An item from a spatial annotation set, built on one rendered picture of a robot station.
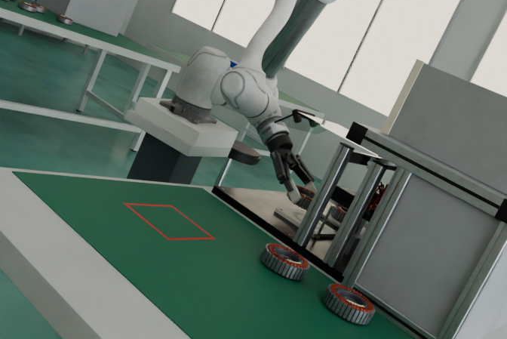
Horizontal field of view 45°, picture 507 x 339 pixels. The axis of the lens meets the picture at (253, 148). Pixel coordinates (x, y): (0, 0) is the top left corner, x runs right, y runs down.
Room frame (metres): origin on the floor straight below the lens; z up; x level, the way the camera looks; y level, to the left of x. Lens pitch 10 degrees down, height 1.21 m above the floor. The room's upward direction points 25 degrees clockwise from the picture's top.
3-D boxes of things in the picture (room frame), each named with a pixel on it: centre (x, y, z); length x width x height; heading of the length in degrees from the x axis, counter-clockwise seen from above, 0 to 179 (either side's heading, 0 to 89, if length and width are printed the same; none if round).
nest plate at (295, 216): (1.73, -0.24, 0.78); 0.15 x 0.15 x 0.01; 56
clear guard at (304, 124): (1.70, -0.22, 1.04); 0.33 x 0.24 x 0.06; 56
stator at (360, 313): (1.26, -0.33, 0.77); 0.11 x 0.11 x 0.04
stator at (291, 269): (1.34, -0.17, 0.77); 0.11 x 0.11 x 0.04
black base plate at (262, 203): (1.83, -0.32, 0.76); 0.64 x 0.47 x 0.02; 146
